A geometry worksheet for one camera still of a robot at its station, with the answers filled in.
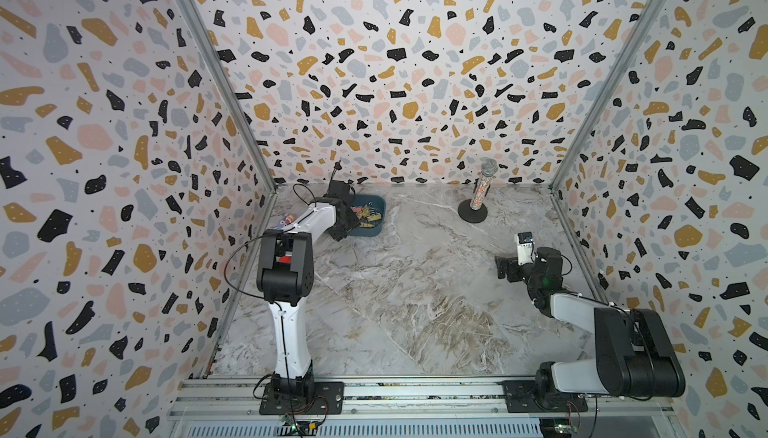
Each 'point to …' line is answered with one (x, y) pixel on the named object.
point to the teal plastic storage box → (371, 210)
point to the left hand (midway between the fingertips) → (356, 225)
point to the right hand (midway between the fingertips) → (513, 254)
